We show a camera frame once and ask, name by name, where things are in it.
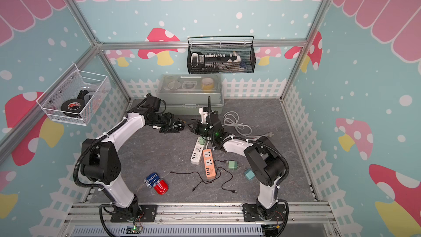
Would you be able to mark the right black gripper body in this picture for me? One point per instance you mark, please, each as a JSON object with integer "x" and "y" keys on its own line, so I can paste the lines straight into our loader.
{"x": 203, "y": 130}

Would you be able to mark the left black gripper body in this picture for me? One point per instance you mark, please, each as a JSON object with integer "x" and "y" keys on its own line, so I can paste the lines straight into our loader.
{"x": 166, "y": 122}

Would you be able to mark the white power strip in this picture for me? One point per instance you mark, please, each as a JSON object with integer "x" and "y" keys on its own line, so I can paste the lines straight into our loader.
{"x": 197, "y": 153}

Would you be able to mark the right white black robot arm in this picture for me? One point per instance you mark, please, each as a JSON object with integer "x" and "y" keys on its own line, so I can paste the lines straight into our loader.
{"x": 269, "y": 166}

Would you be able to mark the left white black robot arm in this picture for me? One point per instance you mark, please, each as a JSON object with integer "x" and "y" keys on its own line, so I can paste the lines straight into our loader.
{"x": 99, "y": 165}

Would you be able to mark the red blue electric shaver case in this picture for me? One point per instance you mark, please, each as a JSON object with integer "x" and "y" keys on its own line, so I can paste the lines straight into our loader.
{"x": 157, "y": 183}

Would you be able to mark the translucent green storage box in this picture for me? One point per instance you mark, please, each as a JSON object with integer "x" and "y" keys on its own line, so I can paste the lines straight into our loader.
{"x": 184, "y": 95}

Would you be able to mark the orange power strip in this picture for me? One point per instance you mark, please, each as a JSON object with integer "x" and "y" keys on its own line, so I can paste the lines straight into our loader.
{"x": 210, "y": 170}

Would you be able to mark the green charger adapter with prongs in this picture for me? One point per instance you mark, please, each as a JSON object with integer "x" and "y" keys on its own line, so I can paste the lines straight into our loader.
{"x": 233, "y": 165}

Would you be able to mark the yellow tape roll in box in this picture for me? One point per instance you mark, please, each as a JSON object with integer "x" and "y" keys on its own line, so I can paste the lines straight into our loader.
{"x": 207, "y": 84}

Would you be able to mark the teal cube adapter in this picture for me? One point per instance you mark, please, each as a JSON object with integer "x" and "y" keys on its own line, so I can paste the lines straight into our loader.
{"x": 249, "y": 174}

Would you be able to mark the black power strip in basket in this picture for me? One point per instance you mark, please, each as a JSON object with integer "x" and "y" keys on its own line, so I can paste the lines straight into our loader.
{"x": 215, "y": 61}

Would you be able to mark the black electrical tape roll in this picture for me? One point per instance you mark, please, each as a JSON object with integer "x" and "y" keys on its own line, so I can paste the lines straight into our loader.
{"x": 73, "y": 107}

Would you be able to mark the black wire mesh wall basket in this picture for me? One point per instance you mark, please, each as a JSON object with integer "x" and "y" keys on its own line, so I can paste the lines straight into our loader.
{"x": 237, "y": 45}

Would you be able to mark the white wire wall basket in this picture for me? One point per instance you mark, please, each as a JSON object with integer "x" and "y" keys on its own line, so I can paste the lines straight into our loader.
{"x": 75, "y": 83}

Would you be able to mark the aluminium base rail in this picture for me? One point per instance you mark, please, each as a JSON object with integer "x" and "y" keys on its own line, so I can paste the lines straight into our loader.
{"x": 228, "y": 220}

